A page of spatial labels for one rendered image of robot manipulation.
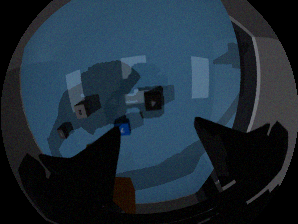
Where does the blue block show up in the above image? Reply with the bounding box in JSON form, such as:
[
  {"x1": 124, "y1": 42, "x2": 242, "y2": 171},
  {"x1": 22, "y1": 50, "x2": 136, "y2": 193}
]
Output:
[{"x1": 113, "y1": 119, "x2": 132, "y2": 136}]

